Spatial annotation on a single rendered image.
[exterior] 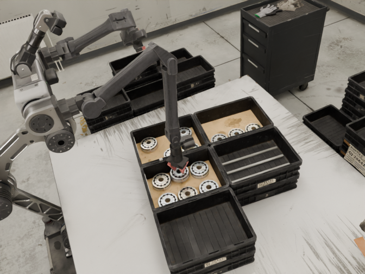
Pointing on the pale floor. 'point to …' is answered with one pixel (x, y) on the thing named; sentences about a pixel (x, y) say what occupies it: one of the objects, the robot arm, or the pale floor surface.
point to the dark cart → (281, 45)
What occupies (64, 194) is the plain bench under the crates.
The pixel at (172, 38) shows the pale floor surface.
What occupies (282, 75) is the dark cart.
